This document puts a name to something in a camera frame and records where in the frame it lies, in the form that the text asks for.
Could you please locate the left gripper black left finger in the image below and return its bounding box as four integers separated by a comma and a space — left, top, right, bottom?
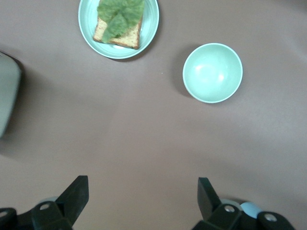
0, 175, 89, 230

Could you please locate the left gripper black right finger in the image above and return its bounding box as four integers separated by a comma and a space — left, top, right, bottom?
193, 177, 295, 230

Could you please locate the blue plastic cup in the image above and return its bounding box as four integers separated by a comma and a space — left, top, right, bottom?
239, 202, 261, 219

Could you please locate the pale grey rounded appliance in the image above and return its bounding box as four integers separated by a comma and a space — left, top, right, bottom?
0, 51, 22, 139

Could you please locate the pale green bowl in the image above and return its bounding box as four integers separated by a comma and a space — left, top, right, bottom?
182, 43, 244, 104

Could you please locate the toasted bread slice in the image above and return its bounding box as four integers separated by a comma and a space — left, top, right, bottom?
93, 14, 144, 50

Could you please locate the pale green plate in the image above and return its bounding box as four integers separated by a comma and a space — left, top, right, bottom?
78, 0, 160, 59

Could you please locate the green lettuce leaf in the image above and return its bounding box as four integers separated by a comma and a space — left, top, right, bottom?
96, 0, 146, 45

